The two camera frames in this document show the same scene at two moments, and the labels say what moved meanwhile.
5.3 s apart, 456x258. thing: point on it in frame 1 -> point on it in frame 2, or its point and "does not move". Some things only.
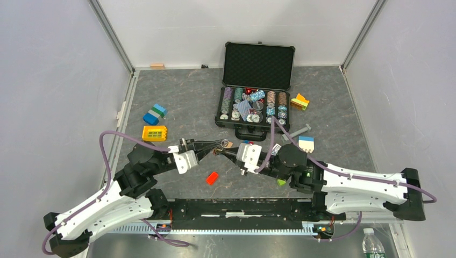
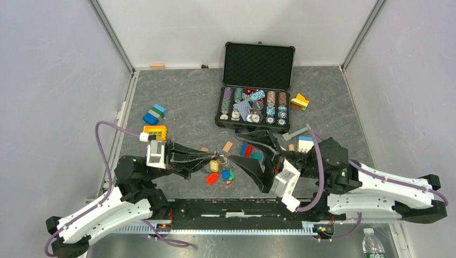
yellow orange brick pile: x=299 y=102 does not move
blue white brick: x=307 y=143 does not move
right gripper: x=232 y=151 -> x=251 y=167
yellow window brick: x=154 y=133 does not move
